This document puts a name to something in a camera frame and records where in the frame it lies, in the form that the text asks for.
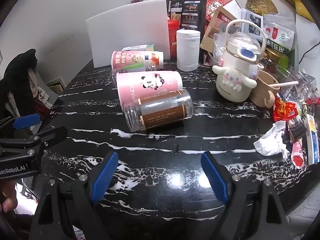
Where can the green white food bag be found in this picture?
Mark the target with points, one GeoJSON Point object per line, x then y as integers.
{"type": "Point", "coordinates": [278, 36]}

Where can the printed paper leaflet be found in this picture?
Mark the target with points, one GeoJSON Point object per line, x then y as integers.
{"type": "Point", "coordinates": [252, 22]}

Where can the white toilet paper roll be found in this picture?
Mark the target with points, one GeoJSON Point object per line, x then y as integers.
{"type": "Point", "coordinates": [188, 50]}

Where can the white cartoon dog water bottle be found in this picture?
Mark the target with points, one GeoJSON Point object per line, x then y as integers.
{"type": "Point", "coordinates": [235, 80]}

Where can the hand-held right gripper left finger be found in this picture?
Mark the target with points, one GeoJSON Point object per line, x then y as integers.
{"type": "Point", "coordinates": [104, 177]}

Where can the red snack box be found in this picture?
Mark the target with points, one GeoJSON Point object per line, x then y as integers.
{"type": "Point", "coordinates": [212, 2]}

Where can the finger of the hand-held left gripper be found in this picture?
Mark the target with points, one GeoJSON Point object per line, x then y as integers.
{"type": "Point", "coordinates": [26, 121]}
{"type": "Point", "coordinates": [50, 134]}

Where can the pink cartoon figure cup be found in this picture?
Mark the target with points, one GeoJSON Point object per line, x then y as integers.
{"type": "Point", "coordinates": [137, 59]}

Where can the white foam board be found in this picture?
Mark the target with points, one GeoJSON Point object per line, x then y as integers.
{"type": "Point", "coordinates": [125, 32]}

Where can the blue white box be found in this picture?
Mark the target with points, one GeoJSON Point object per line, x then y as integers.
{"type": "Point", "coordinates": [312, 140]}

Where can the pink panda print cup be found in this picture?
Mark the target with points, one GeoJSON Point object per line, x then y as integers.
{"type": "Point", "coordinates": [150, 86]}

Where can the black hair comb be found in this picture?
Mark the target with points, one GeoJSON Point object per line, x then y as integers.
{"type": "Point", "coordinates": [297, 128]}

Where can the red white sachet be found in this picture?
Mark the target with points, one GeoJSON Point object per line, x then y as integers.
{"type": "Point", "coordinates": [297, 155]}

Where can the brown paper box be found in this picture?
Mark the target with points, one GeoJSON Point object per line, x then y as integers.
{"type": "Point", "coordinates": [215, 33]}

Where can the beige mug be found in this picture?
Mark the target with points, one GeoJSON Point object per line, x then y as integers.
{"type": "Point", "coordinates": [262, 92]}

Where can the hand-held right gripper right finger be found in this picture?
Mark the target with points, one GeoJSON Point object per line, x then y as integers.
{"type": "Point", "coordinates": [216, 178]}

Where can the glass jar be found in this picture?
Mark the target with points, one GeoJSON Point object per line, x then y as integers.
{"type": "Point", "coordinates": [273, 58]}

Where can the clear brown label cup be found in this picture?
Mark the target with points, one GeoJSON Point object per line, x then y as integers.
{"type": "Point", "coordinates": [160, 110]}

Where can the white stirring stick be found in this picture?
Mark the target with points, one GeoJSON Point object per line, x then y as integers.
{"type": "Point", "coordinates": [285, 84]}

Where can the black cloth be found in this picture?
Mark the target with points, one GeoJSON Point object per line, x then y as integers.
{"type": "Point", "coordinates": [17, 80]}

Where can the black stand-up pouch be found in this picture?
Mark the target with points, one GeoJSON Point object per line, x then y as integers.
{"type": "Point", "coordinates": [190, 11]}

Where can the small white green box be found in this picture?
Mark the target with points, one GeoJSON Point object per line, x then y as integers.
{"type": "Point", "coordinates": [137, 47]}

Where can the clear plastic container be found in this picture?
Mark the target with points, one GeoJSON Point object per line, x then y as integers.
{"type": "Point", "coordinates": [296, 82]}

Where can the person's left hand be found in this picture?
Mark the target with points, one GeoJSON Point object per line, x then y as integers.
{"type": "Point", "coordinates": [7, 197]}

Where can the red candy wrapper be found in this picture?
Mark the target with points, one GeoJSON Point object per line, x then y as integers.
{"type": "Point", "coordinates": [283, 110]}

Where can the crumpled white tissue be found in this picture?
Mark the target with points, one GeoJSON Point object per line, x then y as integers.
{"type": "Point", "coordinates": [271, 140]}

